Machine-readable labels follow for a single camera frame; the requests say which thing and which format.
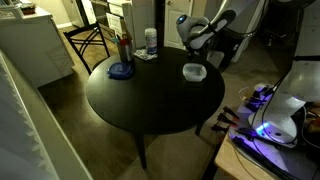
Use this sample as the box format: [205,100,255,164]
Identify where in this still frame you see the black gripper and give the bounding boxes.
[188,43,211,65]

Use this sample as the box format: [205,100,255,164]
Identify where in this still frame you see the small clear plastic lunchbox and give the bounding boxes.
[184,63,205,78]

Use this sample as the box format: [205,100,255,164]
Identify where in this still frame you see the large clear plastic lunchbox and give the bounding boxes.
[181,62,208,83]

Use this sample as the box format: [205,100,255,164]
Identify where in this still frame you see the white panel door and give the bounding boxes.
[163,0,194,50]

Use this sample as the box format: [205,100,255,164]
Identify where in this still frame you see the white wipes canister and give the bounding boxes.
[144,27,159,55]

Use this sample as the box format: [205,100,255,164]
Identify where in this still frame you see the round black wooden table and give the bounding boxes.
[85,45,226,170]

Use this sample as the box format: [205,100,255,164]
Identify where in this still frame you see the metal utensil holder cup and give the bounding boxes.
[118,39,135,64]

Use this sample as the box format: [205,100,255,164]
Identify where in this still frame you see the wooden spatula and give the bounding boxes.
[121,19,133,42]

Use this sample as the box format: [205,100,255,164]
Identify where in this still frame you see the blue plastic lid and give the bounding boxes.
[106,61,134,80]

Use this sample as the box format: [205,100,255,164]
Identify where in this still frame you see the white paper sheet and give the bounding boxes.
[105,12,124,38]

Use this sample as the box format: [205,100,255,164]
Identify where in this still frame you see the wooden robot mounting board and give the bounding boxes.
[213,133,320,180]

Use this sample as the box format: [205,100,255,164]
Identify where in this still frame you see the black dining chair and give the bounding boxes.
[62,21,111,76]

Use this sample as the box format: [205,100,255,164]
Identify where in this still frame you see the white kitchen counter cabinet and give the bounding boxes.
[0,6,75,88]

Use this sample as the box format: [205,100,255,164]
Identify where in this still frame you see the brown basket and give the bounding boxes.
[20,3,38,16]

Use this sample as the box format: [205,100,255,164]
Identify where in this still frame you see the white vertical window blinds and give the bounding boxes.
[0,56,61,180]

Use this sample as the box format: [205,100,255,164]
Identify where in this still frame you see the thin white cable loop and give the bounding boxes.
[237,87,254,103]

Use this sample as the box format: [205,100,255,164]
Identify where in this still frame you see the black clamp red handle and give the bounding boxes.
[210,123,231,133]

